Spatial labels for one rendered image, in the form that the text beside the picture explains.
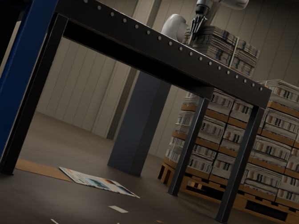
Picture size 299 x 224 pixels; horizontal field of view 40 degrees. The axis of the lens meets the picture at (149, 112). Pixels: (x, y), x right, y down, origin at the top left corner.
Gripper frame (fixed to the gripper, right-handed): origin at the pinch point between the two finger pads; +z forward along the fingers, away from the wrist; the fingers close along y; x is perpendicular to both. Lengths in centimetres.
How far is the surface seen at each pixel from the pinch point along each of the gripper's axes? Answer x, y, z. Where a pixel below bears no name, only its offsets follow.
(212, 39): -3.8, -14.1, -1.6
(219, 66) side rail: -0.3, -31.4, 14.9
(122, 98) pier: -181, 416, 20
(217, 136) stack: -78, 41, 44
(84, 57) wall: -132, 522, -33
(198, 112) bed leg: -37, 20, 35
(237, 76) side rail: -14.0, -31.9, 15.2
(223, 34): -9.1, -14.5, -6.9
